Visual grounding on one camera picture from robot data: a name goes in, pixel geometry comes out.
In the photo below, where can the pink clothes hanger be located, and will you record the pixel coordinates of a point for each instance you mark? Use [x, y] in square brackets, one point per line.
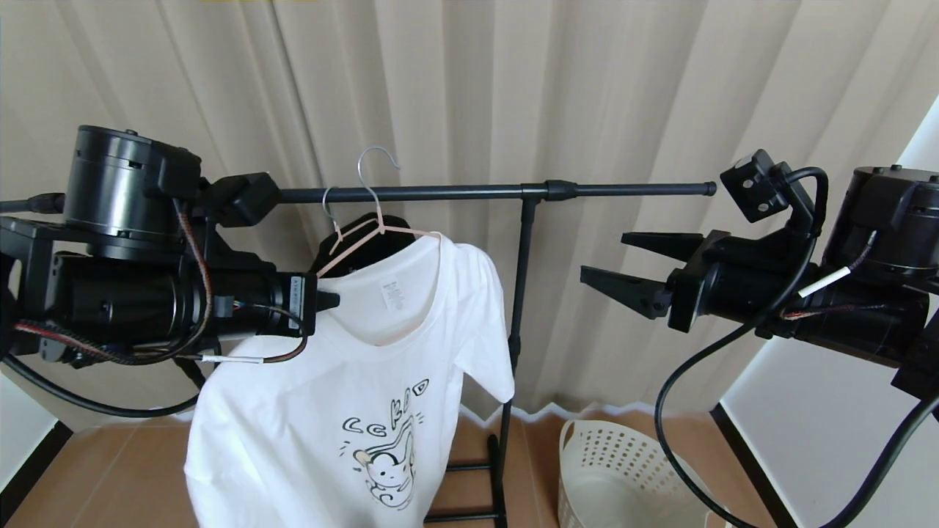
[378, 227]
[334, 227]

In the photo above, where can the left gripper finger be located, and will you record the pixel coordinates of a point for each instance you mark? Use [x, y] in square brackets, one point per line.
[329, 301]

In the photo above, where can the white laundry basket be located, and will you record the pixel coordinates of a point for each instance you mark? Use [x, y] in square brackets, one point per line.
[616, 477]

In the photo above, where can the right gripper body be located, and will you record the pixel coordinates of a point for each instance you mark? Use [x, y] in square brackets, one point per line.
[770, 293]

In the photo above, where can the white garment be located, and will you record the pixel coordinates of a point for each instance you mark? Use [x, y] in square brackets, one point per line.
[330, 381]

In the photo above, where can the black shorts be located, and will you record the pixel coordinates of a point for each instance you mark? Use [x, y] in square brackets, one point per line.
[367, 246]

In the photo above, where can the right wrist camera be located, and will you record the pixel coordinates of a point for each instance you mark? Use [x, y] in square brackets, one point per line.
[763, 187]

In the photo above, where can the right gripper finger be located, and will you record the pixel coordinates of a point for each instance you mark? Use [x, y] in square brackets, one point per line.
[667, 246]
[631, 290]

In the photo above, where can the black clothes rack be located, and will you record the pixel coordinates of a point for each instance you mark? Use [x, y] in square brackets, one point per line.
[587, 191]

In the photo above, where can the beige curtain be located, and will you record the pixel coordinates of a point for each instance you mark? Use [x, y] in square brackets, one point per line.
[550, 88]

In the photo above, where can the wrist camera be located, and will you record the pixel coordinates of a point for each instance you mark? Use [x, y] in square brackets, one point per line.
[246, 198]
[763, 187]

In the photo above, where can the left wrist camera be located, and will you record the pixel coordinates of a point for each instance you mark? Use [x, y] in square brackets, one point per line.
[246, 198]

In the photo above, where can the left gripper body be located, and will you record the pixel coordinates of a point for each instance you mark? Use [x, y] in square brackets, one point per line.
[183, 301]

